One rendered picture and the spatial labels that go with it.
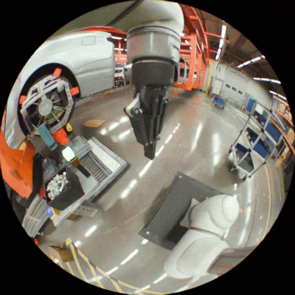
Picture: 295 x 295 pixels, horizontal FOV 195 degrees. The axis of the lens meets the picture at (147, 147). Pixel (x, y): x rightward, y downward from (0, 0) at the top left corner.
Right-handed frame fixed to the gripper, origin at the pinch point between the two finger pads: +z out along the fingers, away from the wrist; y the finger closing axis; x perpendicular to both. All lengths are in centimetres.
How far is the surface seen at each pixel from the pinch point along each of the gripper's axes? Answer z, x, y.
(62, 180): 11.9, 25.5, -31.6
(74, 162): 8.0, 25.5, -20.5
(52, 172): 29, 65, -51
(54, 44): -87, 101, -16
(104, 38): -85, 102, 46
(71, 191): 15.1, 19.5, -30.5
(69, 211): 24, 19, -42
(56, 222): 24, 19, -57
